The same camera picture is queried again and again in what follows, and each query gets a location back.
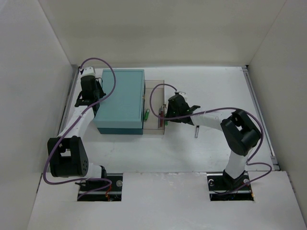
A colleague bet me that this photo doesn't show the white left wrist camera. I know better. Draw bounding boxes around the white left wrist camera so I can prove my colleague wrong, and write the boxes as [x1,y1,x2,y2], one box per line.
[80,66,96,77]

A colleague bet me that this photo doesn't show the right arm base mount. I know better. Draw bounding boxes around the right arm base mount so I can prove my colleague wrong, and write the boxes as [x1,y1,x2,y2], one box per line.
[207,172,254,201]

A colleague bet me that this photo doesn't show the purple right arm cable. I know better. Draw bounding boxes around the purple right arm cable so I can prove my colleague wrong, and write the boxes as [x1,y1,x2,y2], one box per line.
[149,83,273,195]

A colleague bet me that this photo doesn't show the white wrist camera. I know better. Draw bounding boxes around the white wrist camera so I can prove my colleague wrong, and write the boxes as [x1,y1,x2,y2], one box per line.
[177,91,187,97]
[80,66,96,77]

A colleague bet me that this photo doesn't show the clear acrylic drawer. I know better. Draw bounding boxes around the clear acrylic drawer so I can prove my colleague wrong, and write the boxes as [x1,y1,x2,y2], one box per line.
[143,80,165,135]

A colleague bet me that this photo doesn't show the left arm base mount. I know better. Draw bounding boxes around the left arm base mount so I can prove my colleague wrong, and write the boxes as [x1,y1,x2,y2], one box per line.
[76,173,123,202]

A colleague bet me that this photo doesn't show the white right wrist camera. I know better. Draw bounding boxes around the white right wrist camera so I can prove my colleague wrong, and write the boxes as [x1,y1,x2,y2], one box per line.
[177,91,187,97]

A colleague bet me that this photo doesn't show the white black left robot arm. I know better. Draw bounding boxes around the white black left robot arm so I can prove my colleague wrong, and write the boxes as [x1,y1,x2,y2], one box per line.
[47,68,108,191]

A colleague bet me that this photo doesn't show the red makeup pencil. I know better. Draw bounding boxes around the red makeup pencil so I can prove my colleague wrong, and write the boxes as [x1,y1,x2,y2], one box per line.
[159,108,164,127]

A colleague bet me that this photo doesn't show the black silver mascara pen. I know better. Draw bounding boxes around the black silver mascara pen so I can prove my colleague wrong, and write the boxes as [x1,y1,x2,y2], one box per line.
[194,126,199,138]

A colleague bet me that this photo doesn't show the grey eyeliner pencil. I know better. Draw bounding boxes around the grey eyeliner pencil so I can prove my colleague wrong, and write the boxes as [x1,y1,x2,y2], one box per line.
[158,107,161,129]

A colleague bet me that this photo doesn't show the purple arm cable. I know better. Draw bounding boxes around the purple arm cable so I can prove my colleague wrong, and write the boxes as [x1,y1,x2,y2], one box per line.
[43,56,117,201]
[149,83,273,195]

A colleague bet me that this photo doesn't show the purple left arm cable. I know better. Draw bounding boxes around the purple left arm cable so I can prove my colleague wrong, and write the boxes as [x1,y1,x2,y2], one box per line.
[43,56,117,201]

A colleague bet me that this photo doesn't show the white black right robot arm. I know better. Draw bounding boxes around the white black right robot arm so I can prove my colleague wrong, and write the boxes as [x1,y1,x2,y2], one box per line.
[165,92,262,191]

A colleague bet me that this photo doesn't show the teal makeup box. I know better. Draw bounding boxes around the teal makeup box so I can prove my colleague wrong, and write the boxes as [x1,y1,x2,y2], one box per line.
[93,69,145,135]

